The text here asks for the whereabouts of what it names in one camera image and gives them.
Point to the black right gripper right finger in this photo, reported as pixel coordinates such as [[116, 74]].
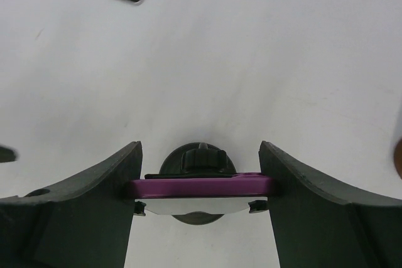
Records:
[[319, 221]]

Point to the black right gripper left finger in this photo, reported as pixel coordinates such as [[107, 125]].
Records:
[[82, 221]]

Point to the purple phone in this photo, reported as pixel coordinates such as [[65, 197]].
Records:
[[214, 196]]

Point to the black stand with ball joint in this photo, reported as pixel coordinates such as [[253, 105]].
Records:
[[7, 155]]

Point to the round wooden phone stand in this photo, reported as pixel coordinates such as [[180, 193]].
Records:
[[397, 157]]

